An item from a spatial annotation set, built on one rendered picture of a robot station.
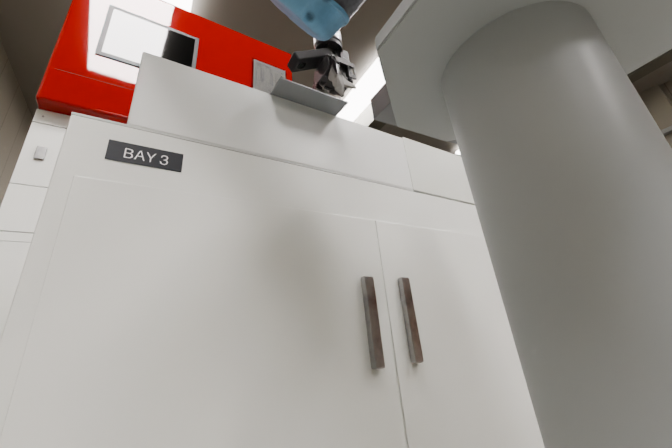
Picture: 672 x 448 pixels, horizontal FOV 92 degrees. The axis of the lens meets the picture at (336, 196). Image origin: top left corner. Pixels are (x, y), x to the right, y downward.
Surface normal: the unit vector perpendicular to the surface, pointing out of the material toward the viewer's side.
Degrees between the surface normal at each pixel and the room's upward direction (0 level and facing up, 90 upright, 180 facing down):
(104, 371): 90
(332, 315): 90
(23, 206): 90
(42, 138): 90
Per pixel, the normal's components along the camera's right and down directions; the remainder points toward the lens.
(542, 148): -0.66, -0.26
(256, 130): 0.53, -0.39
